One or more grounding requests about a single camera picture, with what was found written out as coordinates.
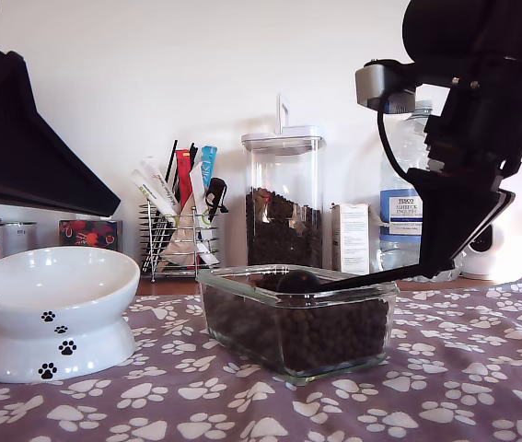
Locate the long white sachet green ring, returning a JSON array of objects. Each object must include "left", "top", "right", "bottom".
[{"left": 189, "top": 160, "right": 221, "bottom": 270}]

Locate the black plastic measuring scoop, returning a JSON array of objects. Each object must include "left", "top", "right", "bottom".
[{"left": 274, "top": 270, "right": 430, "bottom": 295}]

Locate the purple paw print tablecloth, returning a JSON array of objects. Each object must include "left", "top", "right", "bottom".
[{"left": 0, "top": 273, "right": 522, "bottom": 442}]

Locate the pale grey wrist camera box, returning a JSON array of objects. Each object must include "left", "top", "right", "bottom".
[{"left": 354, "top": 59, "right": 418, "bottom": 115}]

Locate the white sachet green lettering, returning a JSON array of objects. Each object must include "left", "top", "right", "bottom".
[{"left": 130, "top": 169, "right": 180, "bottom": 230}]

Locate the small white round camera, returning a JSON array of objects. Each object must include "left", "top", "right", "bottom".
[{"left": 461, "top": 223, "right": 505, "bottom": 281}]

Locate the chrome wire basket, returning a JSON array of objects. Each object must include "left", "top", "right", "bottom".
[{"left": 139, "top": 202, "right": 221, "bottom": 283}]

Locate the blue sachet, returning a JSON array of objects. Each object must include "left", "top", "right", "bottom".
[{"left": 199, "top": 145, "right": 219, "bottom": 191}]

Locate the tall clear jar white lid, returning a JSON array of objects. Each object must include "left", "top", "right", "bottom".
[{"left": 240, "top": 94, "right": 327, "bottom": 268}]

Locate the black clip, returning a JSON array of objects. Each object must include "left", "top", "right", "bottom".
[{"left": 203, "top": 178, "right": 230, "bottom": 220}]

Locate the white paw print cat bowl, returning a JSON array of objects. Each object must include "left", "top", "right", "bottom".
[{"left": 0, "top": 246, "right": 142, "bottom": 384}]

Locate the silver tin can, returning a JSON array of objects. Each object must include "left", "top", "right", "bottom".
[{"left": 2, "top": 221, "right": 39, "bottom": 258}]

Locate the large clear water bottle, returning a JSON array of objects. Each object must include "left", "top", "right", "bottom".
[{"left": 378, "top": 99, "right": 465, "bottom": 283}]

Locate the red floral tissue box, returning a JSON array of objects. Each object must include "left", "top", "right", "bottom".
[{"left": 59, "top": 219, "right": 123, "bottom": 253}]

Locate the small white cardboard box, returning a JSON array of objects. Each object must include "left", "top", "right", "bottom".
[{"left": 331, "top": 203, "right": 372, "bottom": 276}]

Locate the brown cat food kibble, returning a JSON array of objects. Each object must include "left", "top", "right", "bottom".
[
  {"left": 203, "top": 271, "right": 389, "bottom": 377},
  {"left": 245, "top": 186, "right": 324, "bottom": 268}
]

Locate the beige paper packet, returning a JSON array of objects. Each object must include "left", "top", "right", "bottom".
[{"left": 161, "top": 192, "right": 197, "bottom": 271}]

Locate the rectangular clear glass food dish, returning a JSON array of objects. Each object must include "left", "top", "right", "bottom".
[{"left": 194, "top": 264, "right": 400, "bottom": 386}]

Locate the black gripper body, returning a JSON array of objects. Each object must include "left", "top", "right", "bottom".
[{"left": 423, "top": 55, "right": 522, "bottom": 191}]

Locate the thin black camera cable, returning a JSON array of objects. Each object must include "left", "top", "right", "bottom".
[{"left": 377, "top": 108, "right": 416, "bottom": 185}]

